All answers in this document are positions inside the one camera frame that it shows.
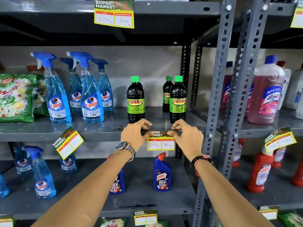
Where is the person's right hand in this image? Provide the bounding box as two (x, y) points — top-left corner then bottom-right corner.
(167, 119), (204, 161)

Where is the pink floor cleaner bottle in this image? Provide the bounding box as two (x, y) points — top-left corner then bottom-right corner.
(247, 55), (286, 125)
(220, 61), (235, 111)

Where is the white cleaner bottle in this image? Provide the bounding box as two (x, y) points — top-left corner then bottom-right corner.
(276, 61), (292, 111)
(285, 63), (303, 120)

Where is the black and red wrist band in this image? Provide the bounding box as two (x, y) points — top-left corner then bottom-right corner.
(191, 155), (214, 178)

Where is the person's left hand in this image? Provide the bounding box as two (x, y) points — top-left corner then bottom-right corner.
(120, 119), (154, 152)

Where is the dark bottle with green cap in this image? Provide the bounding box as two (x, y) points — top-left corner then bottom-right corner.
(169, 76), (187, 124)
(126, 76), (145, 124)
(162, 76), (175, 113)

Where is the blue glass cleaner spray bottle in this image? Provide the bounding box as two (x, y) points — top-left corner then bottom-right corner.
(0, 173), (10, 199)
(30, 52), (72, 124)
(60, 152), (78, 174)
(60, 58), (83, 113)
(91, 59), (114, 114)
(13, 142), (33, 174)
(66, 51), (105, 124)
(23, 146), (57, 200)

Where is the grey metal shelf rack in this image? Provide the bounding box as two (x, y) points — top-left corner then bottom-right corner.
(189, 0), (303, 227)
(0, 0), (238, 227)

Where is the person's left forearm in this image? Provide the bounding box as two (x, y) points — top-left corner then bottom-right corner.
(31, 149), (136, 227)

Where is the blue toilet cleaner bottle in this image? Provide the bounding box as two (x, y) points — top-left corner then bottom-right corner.
(106, 154), (126, 195)
(153, 152), (173, 192)

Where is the green and yellow price tag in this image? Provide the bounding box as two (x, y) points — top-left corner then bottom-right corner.
(0, 215), (14, 227)
(134, 209), (158, 226)
(51, 126), (84, 160)
(264, 126), (297, 154)
(258, 205), (280, 220)
(141, 130), (182, 151)
(290, 3), (303, 29)
(94, 0), (135, 29)

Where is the red toilet cleaner bottle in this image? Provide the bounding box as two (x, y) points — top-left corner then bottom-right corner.
(232, 138), (247, 169)
(291, 158), (303, 187)
(271, 146), (287, 169)
(246, 146), (275, 194)

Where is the person's right forearm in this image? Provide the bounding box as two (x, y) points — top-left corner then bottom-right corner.
(195, 160), (275, 227)

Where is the silver wrist watch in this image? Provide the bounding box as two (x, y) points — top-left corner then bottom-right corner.
(116, 141), (136, 162)

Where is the green detergent powder bag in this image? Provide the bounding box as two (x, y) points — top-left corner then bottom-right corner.
(0, 73), (37, 123)
(33, 74), (49, 116)
(144, 219), (169, 227)
(100, 217), (127, 227)
(278, 211), (303, 227)

